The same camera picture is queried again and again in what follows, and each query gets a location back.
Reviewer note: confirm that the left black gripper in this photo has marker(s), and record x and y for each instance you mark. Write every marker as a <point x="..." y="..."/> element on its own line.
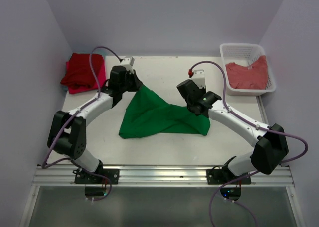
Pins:
<point x="136" y="83"/>

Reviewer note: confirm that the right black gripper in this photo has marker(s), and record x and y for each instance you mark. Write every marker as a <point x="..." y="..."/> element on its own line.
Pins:
<point x="203" y="90"/>

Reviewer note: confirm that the green t shirt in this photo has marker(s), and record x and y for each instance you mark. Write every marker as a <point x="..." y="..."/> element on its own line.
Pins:
<point x="148" y="114"/>

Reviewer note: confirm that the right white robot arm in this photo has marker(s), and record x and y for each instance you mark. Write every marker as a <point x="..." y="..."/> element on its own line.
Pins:
<point x="269" y="145"/>

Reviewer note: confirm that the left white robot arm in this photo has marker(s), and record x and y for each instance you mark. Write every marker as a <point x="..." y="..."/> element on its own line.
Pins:
<point x="68" y="135"/>

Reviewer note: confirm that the pink folded shirt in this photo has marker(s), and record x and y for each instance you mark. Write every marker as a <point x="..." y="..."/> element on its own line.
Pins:
<point x="98" y="80"/>

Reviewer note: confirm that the dark red folded shirt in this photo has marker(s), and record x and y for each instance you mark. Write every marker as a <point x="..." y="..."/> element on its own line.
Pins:
<point x="77" y="62"/>

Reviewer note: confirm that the salmon t shirt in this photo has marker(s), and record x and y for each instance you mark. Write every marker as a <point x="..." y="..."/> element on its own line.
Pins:
<point x="254" y="76"/>

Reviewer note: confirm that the white plastic basket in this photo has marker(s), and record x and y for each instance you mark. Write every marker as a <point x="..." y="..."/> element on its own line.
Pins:
<point x="244" y="54"/>

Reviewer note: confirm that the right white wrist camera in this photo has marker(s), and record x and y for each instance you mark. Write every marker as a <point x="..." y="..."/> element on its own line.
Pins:
<point x="198" y="76"/>

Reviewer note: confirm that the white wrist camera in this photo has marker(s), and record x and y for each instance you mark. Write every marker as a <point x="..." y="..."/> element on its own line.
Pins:
<point x="198" y="76"/>
<point x="128" y="63"/>

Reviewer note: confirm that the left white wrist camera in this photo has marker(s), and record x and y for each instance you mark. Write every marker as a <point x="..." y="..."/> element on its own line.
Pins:
<point x="128" y="63"/>

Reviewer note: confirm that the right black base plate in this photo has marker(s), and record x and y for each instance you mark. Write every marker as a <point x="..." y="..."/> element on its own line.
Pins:
<point x="219" y="176"/>

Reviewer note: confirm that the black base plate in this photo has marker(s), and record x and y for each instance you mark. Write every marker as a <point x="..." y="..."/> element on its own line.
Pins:
<point x="105" y="176"/>
<point x="219" y="176"/>

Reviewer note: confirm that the aluminium mounting rail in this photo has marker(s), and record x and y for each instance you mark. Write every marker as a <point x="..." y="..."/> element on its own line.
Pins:
<point x="158" y="176"/>

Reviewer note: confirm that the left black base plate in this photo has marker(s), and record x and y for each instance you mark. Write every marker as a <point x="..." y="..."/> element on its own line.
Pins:
<point x="105" y="176"/>

